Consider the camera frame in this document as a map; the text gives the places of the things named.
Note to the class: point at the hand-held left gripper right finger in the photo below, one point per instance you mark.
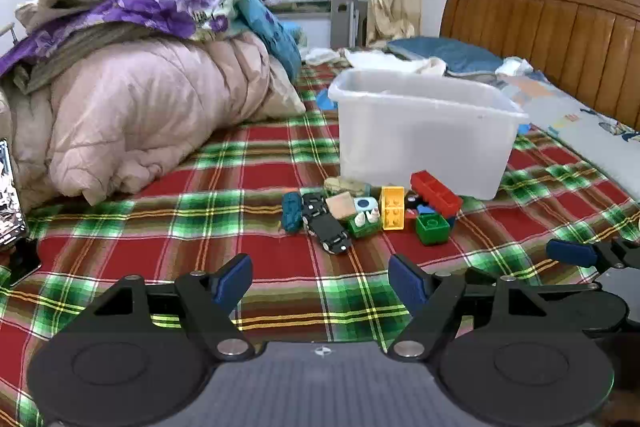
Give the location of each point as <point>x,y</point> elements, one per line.
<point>407,282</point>

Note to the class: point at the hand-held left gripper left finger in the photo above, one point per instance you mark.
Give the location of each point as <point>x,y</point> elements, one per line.
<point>232,279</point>

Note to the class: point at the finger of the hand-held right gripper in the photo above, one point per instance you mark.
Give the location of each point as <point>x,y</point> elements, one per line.
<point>565,288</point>
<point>570,252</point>

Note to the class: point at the green toy brick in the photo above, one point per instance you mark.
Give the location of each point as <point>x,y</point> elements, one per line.
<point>432,229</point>

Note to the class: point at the green toy tile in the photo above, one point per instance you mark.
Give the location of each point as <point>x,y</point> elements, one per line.
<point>362,228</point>

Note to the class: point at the yellow toy brick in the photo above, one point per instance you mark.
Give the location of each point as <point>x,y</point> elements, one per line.
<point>392,209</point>

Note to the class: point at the blue toy brick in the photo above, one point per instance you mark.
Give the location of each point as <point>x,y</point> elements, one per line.
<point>426,209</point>

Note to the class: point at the small red black toy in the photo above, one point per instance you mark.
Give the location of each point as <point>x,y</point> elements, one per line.
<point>411,202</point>

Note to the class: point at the white teal toy block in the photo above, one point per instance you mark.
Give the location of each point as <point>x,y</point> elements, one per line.
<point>364,204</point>

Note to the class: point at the blue toy car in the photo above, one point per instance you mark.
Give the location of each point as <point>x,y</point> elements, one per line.
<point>291,209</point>

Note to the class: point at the red toy brick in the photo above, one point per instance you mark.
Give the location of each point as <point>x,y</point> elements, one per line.
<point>435,192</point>

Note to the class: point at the black toy car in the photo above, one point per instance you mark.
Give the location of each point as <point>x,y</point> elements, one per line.
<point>325,224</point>

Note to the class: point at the beige toy block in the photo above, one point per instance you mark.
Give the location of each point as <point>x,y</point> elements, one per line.
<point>341,203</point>

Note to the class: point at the camouflage toy car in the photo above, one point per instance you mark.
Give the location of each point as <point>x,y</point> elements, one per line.
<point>345,184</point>

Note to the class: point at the white plastic container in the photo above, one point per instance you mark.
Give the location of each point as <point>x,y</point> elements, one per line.
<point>425,142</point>

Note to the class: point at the blue plastic piece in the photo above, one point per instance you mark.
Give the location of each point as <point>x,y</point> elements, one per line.
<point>523,128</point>
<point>325,99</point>

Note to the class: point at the cartoon print pillow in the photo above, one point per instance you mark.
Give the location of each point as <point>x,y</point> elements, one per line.
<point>565,117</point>

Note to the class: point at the pink quilt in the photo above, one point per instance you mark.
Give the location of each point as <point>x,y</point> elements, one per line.
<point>150,117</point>

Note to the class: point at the white crumpled cloth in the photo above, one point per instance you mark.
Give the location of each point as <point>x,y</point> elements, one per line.
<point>515,66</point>

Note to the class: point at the black phone stand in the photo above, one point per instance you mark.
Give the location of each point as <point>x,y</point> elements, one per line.
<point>25,262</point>

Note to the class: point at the cream cloth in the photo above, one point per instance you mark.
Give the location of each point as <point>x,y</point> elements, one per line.
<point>432,66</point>

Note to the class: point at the wooden headboard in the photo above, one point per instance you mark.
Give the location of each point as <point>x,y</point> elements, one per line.
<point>550,32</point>

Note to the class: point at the white towel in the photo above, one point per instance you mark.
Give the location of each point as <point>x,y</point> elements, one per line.
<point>380,62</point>

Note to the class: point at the blue pillow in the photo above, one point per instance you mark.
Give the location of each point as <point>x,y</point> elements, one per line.
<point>450,54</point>

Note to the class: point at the smartphone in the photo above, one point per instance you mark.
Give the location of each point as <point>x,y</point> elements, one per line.
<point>9,202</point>

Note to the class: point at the small white garment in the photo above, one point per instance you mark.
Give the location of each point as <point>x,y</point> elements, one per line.
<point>320,55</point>

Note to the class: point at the light blue quilt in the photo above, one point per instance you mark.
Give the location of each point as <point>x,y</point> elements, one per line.
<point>272,37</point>

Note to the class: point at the grey board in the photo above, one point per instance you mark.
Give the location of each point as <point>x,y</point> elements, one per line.
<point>342,22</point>

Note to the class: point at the grey-green folded blanket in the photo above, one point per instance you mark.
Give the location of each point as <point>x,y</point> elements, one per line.
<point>85,47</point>

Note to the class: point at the purple floral quilt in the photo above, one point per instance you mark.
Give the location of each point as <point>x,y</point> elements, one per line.
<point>160,4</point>

